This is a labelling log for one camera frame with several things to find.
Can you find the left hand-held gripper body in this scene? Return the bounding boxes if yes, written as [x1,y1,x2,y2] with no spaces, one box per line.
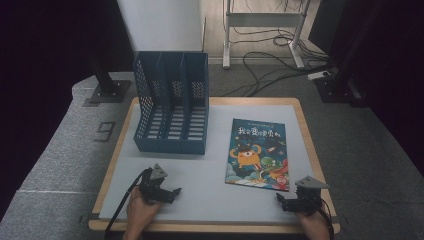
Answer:
[138,163,177,205]

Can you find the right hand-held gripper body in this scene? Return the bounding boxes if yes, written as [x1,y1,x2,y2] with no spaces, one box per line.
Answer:
[287,175,331,216]

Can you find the blue plastic file organizer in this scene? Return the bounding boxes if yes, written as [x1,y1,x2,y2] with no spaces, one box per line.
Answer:
[132,50,210,156]

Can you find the colourful children's picture book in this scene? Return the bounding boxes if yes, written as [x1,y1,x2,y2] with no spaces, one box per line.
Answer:
[224,118,291,192]

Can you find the person's left hand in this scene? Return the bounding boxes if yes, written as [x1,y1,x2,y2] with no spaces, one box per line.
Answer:
[126,185,165,234]

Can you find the person's right hand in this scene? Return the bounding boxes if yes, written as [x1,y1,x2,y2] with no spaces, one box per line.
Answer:
[295,209,332,240]

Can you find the light grey table mat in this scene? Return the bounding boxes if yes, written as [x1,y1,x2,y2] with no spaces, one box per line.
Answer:
[99,104,328,224]

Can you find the white power strip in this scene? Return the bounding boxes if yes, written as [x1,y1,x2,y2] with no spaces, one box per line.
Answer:
[306,70,332,81]

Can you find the white board panel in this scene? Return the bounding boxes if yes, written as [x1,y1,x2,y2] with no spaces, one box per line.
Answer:
[116,0,205,54]

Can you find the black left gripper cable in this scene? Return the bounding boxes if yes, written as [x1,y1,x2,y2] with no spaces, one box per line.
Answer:
[104,168,153,240]

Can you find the black stand with base plate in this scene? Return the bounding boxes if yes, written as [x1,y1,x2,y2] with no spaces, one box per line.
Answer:
[313,0,384,108]
[87,54,132,104]

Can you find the black floor cables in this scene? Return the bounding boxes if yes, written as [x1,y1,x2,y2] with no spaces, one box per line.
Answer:
[218,0,336,98]

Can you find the white metal desk frame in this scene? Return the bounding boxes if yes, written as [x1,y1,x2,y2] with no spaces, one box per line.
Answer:
[222,0,312,70]

